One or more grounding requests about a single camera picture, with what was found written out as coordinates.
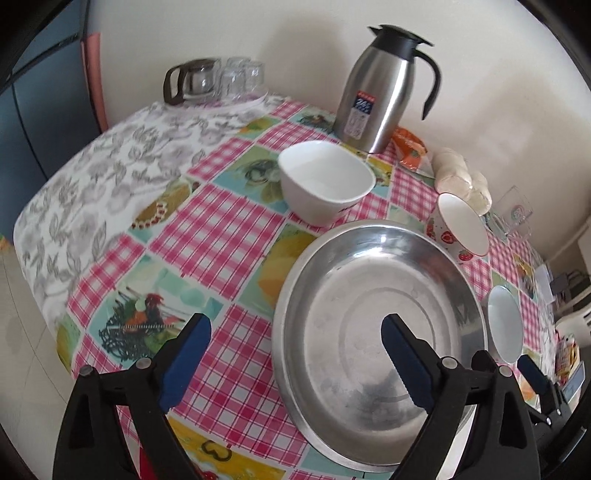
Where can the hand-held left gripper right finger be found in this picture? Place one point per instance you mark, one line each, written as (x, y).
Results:
(406, 364)

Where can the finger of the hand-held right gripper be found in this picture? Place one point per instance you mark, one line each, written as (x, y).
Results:
(534, 376)

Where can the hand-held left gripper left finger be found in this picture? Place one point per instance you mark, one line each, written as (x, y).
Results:
(184, 364)

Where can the small white plate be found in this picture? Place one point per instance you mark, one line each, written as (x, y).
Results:
(505, 323)

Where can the large steel basin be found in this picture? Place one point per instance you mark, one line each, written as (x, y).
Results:
(351, 323)

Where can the strawberry print bowl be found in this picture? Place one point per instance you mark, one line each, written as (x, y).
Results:
(461, 226)

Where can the white square bowl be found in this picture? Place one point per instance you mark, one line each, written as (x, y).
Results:
(323, 194)

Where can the colourful snack packet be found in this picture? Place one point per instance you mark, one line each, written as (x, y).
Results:
(568, 360)

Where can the white plastic chair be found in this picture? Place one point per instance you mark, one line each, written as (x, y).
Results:
(577, 323)

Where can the pink checkered tablecloth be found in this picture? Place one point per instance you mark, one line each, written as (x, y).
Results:
(221, 217)

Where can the clear glass mug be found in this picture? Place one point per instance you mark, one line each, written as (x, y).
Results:
(517, 210)

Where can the bag of white buns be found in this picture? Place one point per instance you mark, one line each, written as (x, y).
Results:
(455, 175)

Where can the grey floral cloth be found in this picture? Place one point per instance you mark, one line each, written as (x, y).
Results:
(115, 161)

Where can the orange snack packet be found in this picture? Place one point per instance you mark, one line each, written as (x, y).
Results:
(408, 150)

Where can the white round tray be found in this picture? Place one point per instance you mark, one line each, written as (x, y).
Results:
(251, 100)

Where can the stainless steel thermos jug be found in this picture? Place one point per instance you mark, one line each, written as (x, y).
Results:
(378, 92)

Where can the clear drinking glass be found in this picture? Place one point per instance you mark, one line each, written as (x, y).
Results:
(231, 85)
(235, 63)
(255, 76)

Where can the blue cabinet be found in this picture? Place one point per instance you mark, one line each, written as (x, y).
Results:
(46, 115)

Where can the pink board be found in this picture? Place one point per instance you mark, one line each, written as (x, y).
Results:
(94, 78)

